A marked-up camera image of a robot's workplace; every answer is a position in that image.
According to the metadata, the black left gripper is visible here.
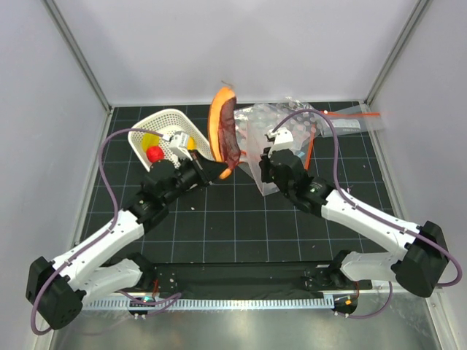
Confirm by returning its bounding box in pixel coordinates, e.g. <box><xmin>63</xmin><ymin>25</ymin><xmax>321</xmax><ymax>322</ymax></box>
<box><xmin>163</xmin><ymin>149</ymin><xmax>227</xmax><ymax>206</ymax></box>

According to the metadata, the orange maroon toy steak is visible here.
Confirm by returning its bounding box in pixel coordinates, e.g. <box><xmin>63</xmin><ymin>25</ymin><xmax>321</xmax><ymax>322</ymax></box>
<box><xmin>208</xmin><ymin>86</ymin><xmax>242</xmax><ymax>179</ymax></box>

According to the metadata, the pink zipper clear bag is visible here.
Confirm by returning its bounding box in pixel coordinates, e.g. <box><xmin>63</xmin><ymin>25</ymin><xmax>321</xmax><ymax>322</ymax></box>
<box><xmin>233</xmin><ymin>109</ymin><xmax>293</xmax><ymax>198</ymax></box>

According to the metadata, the yellow toy banana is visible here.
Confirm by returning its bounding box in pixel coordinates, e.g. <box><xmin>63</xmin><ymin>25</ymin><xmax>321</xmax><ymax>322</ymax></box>
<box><xmin>186</xmin><ymin>136</ymin><xmax>197</xmax><ymax>150</ymax></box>

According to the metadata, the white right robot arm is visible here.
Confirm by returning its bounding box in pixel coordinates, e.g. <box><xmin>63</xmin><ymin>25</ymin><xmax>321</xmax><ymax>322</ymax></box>
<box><xmin>259</xmin><ymin>147</ymin><xmax>449</xmax><ymax>298</ymax></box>

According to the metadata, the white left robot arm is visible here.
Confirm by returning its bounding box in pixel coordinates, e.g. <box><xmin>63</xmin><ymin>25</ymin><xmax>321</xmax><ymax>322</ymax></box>
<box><xmin>26</xmin><ymin>152</ymin><xmax>225</xmax><ymax>335</ymax></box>

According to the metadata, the orange zipper clear bag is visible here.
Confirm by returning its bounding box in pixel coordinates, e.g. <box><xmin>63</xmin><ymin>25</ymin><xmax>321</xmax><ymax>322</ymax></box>
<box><xmin>240</xmin><ymin>136</ymin><xmax>314</xmax><ymax>171</ymax></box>

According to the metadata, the pink dotted zip bag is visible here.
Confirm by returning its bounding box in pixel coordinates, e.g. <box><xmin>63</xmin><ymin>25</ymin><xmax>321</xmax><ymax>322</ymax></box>
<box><xmin>234</xmin><ymin>100</ymin><xmax>320</xmax><ymax>155</ymax></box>

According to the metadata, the far labelled orange zip bag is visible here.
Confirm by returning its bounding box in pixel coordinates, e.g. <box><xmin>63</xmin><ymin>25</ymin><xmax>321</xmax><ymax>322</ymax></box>
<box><xmin>322</xmin><ymin>105</ymin><xmax>385</xmax><ymax>136</ymax></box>

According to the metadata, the black cutting mat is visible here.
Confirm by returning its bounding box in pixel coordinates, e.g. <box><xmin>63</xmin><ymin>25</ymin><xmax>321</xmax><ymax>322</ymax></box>
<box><xmin>74</xmin><ymin>105</ymin><xmax>394</xmax><ymax>263</ymax></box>

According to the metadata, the red toy strawberry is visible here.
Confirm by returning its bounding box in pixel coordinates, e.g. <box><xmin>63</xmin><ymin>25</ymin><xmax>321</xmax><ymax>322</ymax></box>
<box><xmin>146</xmin><ymin>146</ymin><xmax>165</xmax><ymax>164</ymax></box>

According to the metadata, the white perforated plastic basket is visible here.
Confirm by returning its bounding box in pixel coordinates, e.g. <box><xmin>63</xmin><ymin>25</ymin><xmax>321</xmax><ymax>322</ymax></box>
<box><xmin>128</xmin><ymin>109</ymin><xmax>214</xmax><ymax>171</ymax></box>

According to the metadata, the yellow toy lemon slice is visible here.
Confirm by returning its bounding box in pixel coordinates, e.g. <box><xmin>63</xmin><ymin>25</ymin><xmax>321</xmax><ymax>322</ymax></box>
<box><xmin>141</xmin><ymin>133</ymin><xmax>161</xmax><ymax>152</ymax></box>

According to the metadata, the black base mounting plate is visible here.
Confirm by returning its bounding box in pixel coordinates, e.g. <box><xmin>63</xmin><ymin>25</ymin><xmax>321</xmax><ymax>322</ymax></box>
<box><xmin>150</xmin><ymin>262</ymin><xmax>372</xmax><ymax>300</ymax></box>

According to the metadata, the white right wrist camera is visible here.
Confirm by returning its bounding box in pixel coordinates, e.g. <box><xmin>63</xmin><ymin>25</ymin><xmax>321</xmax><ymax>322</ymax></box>
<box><xmin>266</xmin><ymin>127</ymin><xmax>294</xmax><ymax>157</ymax></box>

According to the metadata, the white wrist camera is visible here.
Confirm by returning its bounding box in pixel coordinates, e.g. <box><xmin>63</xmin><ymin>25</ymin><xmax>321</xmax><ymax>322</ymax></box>
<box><xmin>266</xmin><ymin>127</ymin><xmax>294</xmax><ymax>157</ymax></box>
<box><xmin>161</xmin><ymin>131</ymin><xmax>193</xmax><ymax>163</ymax></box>

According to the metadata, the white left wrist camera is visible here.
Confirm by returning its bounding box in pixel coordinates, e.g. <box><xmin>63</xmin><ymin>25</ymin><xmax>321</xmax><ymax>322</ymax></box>
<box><xmin>161</xmin><ymin>131</ymin><xmax>193</xmax><ymax>163</ymax></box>

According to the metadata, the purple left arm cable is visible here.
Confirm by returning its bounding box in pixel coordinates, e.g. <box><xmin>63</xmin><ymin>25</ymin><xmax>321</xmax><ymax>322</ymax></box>
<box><xmin>31</xmin><ymin>128</ymin><xmax>183</xmax><ymax>336</ymax></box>

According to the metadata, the slotted metal cable duct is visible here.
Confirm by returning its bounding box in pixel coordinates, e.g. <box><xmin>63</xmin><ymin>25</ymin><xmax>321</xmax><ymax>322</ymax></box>
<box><xmin>83</xmin><ymin>295</ymin><xmax>334</xmax><ymax>312</ymax></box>

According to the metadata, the left aluminium frame post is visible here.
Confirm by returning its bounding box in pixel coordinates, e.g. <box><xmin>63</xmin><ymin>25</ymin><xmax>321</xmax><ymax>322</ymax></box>
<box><xmin>39</xmin><ymin>0</ymin><xmax>112</xmax><ymax>114</ymax></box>

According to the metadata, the aluminium frame post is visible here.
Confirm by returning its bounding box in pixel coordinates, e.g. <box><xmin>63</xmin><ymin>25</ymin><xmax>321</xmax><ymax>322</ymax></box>
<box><xmin>39</xmin><ymin>0</ymin><xmax>112</xmax><ymax>114</ymax></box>
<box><xmin>364</xmin><ymin>0</ymin><xmax>433</xmax><ymax>106</ymax></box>

